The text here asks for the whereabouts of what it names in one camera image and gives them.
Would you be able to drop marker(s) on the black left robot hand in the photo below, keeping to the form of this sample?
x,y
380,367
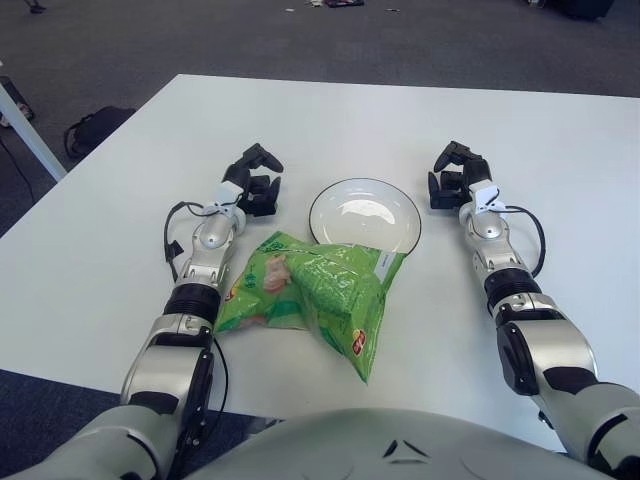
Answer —
x,y
260,197

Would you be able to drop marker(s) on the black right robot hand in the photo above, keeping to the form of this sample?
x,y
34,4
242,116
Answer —
x,y
452,192

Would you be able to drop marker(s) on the green snack bag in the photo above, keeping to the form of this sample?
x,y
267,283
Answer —
x,y
325,285

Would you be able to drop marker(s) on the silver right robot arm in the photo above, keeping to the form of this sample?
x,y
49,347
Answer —
x,y
540,345

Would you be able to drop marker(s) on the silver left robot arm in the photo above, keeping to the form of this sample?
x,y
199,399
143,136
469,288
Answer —
x,y
210,240

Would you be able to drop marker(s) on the white plate with black rim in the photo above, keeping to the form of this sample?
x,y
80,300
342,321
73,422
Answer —
x,y
365,210

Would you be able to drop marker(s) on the black backpack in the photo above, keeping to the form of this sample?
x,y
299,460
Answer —
x,y
100,127

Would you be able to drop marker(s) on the small colourful floor clutter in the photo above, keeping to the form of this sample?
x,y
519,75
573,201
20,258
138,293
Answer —
x,y
340,3

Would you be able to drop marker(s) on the black bulky floor object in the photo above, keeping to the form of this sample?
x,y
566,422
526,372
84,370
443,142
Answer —
x,y
590,7

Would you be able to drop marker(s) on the white table leg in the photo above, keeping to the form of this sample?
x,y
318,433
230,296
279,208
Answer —
x,y
30,135

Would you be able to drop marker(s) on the dark flat floor object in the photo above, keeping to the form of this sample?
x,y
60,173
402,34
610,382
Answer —
x,y
17,100

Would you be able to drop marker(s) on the grey robot torso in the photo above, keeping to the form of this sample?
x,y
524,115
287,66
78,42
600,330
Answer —
x,y
350,445

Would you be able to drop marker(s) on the black chair caster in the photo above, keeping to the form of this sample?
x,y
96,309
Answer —
x,y
36,6

